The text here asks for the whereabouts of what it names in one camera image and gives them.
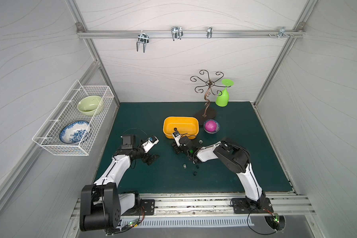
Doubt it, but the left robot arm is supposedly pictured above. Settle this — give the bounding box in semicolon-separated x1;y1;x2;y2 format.
79;135;159;234

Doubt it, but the left base cable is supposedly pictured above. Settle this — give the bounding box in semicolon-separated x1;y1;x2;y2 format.
102;205;145;236

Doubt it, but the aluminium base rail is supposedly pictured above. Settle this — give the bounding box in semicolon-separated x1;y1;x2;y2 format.
70;192;316;220

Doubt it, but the white wire basket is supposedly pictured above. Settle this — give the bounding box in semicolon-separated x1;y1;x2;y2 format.
32;81;114;156

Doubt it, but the metal double hook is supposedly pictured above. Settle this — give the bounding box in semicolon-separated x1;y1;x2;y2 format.
136;31;149;52
171;26;183;41

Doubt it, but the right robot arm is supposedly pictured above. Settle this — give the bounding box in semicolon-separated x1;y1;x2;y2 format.
171;136;266;210

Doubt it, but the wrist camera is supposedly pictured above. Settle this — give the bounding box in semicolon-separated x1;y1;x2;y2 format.
172;131;181;146
142;136;159;153

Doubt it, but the brown metal cup stand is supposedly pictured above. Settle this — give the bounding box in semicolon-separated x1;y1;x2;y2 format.
190;69;225;125

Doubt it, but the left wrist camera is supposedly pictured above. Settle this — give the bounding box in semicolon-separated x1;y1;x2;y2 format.
142;136;159;153

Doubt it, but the base cable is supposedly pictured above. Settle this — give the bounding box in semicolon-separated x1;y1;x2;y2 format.
229;196;286;236
102;205;145;236

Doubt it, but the white vent grille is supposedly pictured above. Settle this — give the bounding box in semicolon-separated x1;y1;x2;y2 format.
118;216;255;229

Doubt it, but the right base cable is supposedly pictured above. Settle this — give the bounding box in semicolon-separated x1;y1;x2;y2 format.
229;196;286;236

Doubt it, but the metal hook right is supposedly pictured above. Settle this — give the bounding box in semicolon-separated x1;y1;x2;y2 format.
267;27;294;39

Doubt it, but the yellow plastic storage box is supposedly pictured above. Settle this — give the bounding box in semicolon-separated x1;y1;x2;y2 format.
163;117;199;139

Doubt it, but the magenta ball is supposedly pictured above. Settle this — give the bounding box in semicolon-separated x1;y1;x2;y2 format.
204;120;217;133

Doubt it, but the metal double hook middle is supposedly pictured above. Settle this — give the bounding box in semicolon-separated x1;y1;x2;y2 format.
171;26;183;41

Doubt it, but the green ceramic bowl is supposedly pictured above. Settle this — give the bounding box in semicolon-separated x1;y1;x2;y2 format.
77;95;104;117

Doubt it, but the small blue patterned bowl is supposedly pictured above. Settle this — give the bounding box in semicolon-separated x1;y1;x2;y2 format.
203;119;220;134

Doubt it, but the metal double hook left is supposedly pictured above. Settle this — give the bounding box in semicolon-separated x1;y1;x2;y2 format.
136;31;149;52

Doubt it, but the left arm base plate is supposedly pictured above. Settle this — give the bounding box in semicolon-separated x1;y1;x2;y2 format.
114;198;156;216

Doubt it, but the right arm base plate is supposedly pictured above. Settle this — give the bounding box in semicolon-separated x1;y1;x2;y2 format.
230;197;275;214

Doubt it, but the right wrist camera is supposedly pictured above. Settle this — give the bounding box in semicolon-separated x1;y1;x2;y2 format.
172;131;181;146

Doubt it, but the green plastic goblet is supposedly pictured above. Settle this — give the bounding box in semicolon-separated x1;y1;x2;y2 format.
216;79;234;107

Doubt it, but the blue white patterned plate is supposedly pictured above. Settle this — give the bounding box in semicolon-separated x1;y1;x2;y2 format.
59;121;91;144

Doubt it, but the aluminium top rail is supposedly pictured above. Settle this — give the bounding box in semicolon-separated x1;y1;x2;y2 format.
77;29;306;40

